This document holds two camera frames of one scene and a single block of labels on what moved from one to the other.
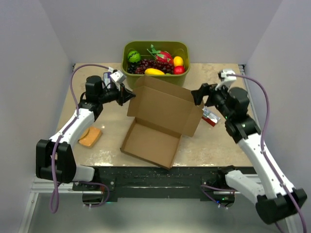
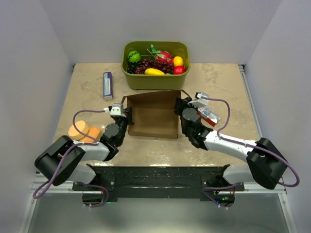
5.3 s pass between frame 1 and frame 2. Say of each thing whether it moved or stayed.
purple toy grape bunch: stayed
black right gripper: moved
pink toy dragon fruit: stayed
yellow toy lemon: stayed
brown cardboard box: moved
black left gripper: moved
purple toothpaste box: stayed
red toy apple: stayed
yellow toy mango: stayed
